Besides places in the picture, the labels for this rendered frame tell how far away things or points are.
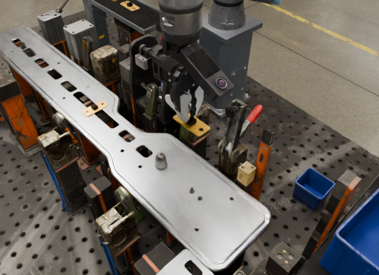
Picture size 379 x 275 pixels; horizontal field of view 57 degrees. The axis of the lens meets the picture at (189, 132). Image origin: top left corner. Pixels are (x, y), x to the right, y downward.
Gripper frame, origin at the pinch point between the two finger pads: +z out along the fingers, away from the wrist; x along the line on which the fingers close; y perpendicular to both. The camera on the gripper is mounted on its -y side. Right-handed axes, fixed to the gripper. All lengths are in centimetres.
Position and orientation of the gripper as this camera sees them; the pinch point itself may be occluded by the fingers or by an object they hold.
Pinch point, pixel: (190, 117)
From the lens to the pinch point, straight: 75.8
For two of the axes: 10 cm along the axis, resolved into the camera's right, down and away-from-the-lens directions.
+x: -7.2, 5.0, -4.9
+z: 0.1, 7.1, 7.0
